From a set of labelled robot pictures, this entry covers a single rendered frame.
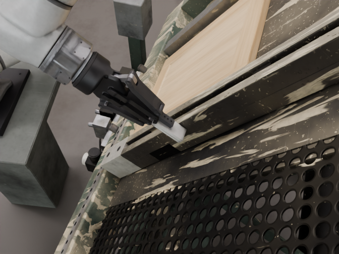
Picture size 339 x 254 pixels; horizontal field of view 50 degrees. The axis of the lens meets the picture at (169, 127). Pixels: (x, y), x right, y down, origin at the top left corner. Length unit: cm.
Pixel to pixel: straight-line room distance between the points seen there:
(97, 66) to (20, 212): 155
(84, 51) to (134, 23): 92
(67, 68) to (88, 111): 171
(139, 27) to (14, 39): 98
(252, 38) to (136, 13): 76
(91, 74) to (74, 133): 163
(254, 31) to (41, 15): 46
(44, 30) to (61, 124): 172
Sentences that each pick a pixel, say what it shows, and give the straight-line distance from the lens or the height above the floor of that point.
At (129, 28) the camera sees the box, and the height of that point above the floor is 80.
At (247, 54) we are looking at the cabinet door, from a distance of 81.
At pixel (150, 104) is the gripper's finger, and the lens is 66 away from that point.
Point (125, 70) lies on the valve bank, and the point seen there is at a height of 76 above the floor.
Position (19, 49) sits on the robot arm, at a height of 142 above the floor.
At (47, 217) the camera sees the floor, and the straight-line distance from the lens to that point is 206.
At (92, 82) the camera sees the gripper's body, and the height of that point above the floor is 136.
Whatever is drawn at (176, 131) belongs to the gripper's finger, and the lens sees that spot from 72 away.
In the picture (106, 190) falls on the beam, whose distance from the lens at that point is 105.
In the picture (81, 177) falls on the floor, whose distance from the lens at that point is 210.
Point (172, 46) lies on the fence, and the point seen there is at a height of 94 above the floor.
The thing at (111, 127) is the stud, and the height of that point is 88.
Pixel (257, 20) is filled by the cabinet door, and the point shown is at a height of 128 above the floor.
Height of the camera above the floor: 184
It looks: 56 degrees down
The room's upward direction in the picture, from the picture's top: straight up
